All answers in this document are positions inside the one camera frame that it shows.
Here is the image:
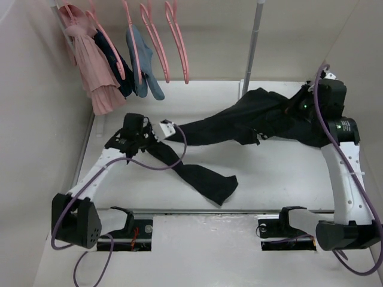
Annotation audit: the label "pink hanger with denim garment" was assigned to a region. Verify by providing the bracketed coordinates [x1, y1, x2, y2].
[121, 0, 142, 85]

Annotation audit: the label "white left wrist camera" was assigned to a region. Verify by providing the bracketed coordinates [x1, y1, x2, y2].
[152, 121, 176, 142]

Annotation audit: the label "navy blue garment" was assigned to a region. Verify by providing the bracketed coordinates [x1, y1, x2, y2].
[93, 29, 136, 98]

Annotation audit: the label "pink pleated garment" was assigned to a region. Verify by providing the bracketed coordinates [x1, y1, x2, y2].
[59, 4, 127, 116]

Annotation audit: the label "empty pink hanger left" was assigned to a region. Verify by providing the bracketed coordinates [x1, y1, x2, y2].
[139, 0, 170, 83]

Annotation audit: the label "empty pink hanger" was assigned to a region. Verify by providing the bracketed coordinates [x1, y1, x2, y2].
[139, 0, 170, 83]
[165, 0, 190, 84]

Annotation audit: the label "empty pink hanger right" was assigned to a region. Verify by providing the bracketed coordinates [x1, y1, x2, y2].
[165, 0, 190, 84]

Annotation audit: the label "black trousers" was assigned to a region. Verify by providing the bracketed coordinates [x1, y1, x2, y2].
[147, 87, 329, 206]

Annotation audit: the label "metal rail at table front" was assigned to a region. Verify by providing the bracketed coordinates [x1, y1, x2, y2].
[98, 207, 336, 216]

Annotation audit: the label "pink hanger with navy garment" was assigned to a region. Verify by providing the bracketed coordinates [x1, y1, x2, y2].
[85, 0, 127, 80]

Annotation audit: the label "light blue denim garment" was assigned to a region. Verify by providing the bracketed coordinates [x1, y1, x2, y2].
[126, 25, 165, 100]

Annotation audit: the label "grey metal rack pole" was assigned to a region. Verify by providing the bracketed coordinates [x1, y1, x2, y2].
[241, 0, 266, 96]

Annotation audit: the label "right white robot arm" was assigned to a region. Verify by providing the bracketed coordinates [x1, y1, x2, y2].
[276, 79, 380, 251]

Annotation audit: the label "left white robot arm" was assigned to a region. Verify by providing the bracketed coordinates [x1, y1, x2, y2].
[51, 114, 153, 250]

